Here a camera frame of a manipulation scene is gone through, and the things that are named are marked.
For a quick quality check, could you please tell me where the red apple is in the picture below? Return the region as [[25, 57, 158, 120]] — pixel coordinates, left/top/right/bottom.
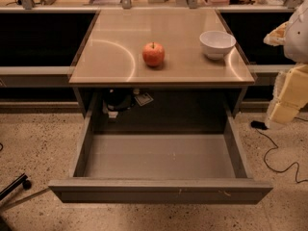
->
[[142, 42, 165, 66]]

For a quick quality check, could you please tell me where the white bowl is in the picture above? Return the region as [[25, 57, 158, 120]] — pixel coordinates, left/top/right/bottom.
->
[[199, 31, 237, 60]]

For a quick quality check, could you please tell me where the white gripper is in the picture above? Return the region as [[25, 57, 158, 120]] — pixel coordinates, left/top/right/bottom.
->
[[263, 0, 308, 129]]

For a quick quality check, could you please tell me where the black power adapter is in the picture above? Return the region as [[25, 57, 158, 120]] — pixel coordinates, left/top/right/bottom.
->
[[250, 120, 268, 130]]

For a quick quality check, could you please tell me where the grey top drawer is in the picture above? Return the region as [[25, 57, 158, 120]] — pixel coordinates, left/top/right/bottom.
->
[[47, 91, 274, 206]]

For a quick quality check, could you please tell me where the grey drawer cabinet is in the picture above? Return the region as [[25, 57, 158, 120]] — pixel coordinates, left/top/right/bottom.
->
[[69, 8, 254, 117]]

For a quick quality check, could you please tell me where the black wheeled stand leg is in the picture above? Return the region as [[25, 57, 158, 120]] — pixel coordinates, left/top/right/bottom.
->
[[0, 173, 32, 200]]

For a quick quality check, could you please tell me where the black cable on floor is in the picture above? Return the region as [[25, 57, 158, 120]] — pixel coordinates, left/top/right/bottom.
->
[[254, 117, 308, 185]]

